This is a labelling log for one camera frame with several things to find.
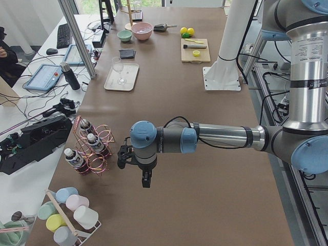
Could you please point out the yellow plastic knife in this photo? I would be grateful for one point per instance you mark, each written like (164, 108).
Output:
(194, 41)

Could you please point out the clear wine glass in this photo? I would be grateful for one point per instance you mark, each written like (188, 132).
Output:
(118, 67)

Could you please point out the aluminium frame post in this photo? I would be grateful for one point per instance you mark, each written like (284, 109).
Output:
(71, 21)

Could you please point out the black thermos bottle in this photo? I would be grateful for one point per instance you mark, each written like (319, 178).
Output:
(69, 76)

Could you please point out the yellow lemon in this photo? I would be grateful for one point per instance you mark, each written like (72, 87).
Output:
(183, 30)
(190, 31)

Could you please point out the half lemon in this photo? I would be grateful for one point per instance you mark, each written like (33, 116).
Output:
(196, 53)

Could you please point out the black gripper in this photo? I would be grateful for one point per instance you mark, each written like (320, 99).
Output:
(145, 169)

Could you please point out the tea bottle back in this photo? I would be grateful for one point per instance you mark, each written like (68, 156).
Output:
(86, 128)

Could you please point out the grey folded cloth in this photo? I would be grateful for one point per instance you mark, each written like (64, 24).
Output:
(127, 53)

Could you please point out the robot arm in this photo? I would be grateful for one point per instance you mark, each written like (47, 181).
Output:
(301, 141)

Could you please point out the pink bowl with ice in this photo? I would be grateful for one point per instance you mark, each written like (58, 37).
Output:
(142, 30)

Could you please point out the metal ice scoop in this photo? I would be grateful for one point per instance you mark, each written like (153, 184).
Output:
(162, 27)

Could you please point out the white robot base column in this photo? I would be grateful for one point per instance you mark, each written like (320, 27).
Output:
(222, 75)

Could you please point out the blue teach pendant far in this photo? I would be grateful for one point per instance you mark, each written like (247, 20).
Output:
(72, 56)

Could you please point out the white cup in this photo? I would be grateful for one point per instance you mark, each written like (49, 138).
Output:
(86, 217)

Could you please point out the green cup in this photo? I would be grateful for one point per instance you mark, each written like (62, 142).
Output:
(46, 210)

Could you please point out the black equipment case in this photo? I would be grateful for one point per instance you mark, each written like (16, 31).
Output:
(34, 143)

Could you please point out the tea bottle front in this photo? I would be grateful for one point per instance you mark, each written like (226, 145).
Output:
(77, 162)

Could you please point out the tea bottle middle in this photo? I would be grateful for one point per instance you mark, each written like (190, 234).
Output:
(96, 144)

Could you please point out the green bowl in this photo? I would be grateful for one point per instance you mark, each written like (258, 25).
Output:
(124, 35)

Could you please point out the wooden glass tree stand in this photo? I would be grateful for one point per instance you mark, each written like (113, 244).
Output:
(134, 11)

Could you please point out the black computer mouse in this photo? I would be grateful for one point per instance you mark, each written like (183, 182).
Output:
(51, 51)

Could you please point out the cream rabbit tray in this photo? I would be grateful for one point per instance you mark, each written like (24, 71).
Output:
(129, 72)

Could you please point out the blue teach pendant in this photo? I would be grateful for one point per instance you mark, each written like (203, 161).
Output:
(44, 79)
(72, 56)

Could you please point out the grey cup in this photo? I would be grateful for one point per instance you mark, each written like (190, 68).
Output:
(64, 237)

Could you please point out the metal muddler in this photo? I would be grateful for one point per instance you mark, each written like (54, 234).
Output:
(185, 46)

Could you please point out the black keyboard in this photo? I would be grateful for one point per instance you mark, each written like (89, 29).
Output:
(63, 36)

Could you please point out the yellow cup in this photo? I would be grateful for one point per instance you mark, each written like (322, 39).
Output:
(54, 222)

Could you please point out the metal jigger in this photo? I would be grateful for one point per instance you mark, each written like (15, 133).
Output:
(18, 216)

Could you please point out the green lime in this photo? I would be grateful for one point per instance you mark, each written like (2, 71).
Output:
(185, 35)

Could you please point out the tea bottle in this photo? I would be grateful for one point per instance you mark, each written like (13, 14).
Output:
(96, 144)
(77, 162)
(86, 128)

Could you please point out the copper wire bottle basket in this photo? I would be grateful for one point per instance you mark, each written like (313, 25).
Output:
(96, 162)

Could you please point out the blue teach pendant near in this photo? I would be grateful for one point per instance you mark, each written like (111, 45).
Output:
(44, 79)

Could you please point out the blue cup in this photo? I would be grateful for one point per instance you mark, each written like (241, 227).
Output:
(63, 194)

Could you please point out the wooden cutting board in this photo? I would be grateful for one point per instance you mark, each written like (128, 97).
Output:
(187, 56)

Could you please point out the pink cup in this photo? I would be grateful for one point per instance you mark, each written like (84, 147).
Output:
(74, 201)

